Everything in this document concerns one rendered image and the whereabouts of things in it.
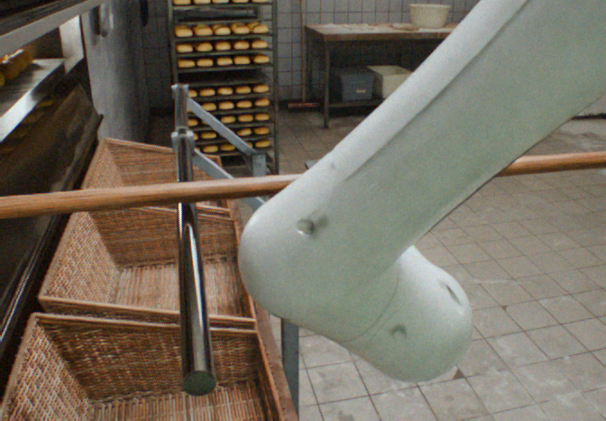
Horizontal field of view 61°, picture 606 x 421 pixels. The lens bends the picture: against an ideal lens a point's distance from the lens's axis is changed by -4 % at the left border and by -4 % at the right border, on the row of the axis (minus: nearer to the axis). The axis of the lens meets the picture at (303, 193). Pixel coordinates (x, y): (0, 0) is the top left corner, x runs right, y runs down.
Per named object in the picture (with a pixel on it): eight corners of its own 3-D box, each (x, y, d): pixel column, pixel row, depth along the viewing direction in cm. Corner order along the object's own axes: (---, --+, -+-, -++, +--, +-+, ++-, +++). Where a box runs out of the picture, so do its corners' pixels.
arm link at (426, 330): (436, 423, 48) (519, 336, 45) (335, 375, 42) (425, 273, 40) (382, 331, 60) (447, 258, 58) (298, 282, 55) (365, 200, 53)
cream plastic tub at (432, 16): (417, 29, 527) (418, 6, 519) (400, 24, 565) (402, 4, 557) (455, 28, 536) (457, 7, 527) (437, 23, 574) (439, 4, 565)
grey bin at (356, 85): (340, 101, 527) (341, 77, 517) (327, 90, 571) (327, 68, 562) (375, 99, 534) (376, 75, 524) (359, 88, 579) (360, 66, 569)
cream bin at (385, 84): (381, 99, 535) (382, 75, 526) (364, 88, 579) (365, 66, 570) (414, 97, 543) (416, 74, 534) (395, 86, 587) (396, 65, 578)
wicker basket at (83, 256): (58, 397, 121) (31, 298, 110) (91, 272, 171) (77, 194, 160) (262, 372, 129) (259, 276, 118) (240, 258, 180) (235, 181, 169)
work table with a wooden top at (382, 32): (322, 129, 518) (323, 33, 482) (304, 108, 590) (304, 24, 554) (521, 117, 562) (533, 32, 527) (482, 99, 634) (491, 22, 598)
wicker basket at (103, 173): (90, 265, 175) (77, 188, 164) (109, 197, 226) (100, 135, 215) (236, 251, 184) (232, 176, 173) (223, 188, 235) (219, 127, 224)
